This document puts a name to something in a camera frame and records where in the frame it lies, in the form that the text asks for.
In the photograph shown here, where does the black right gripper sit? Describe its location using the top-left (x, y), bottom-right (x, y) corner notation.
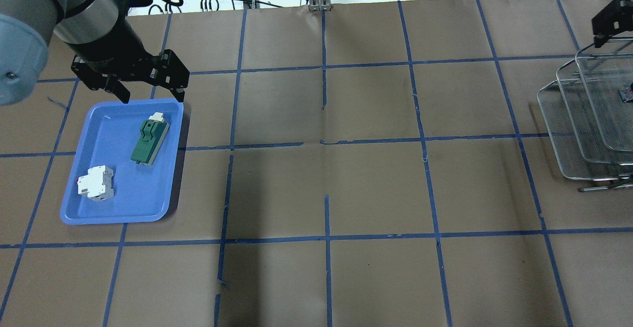
top-left (592, 0), bottom-right (633, 49)

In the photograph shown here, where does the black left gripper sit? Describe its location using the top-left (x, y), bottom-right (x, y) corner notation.
top-left (54, 18), bottom-right (190, 104)

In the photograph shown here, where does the red mushroom push button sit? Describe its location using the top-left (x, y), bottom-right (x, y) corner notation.
top-left (619, 83), bottom-right (633, 102)

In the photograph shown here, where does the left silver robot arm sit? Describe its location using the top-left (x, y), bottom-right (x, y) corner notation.
top-left (0, 0), bottom-right (190, 106)

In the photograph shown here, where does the blue plastic tray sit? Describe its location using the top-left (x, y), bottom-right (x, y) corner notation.
top-left (59, 98), bottom-right (184, 225)

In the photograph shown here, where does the white grey circuit breaker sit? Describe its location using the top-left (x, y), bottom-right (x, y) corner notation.
top-left (76, 165), bottom-right (115, 202)

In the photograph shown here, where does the green electrical switch module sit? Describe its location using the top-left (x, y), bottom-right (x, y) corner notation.
top-left (130, 111), bottom-right (170, 166)

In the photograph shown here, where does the wire mesh shelf rack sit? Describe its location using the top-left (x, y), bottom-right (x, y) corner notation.
top-left (537, 37), bottom-right (633, 192)

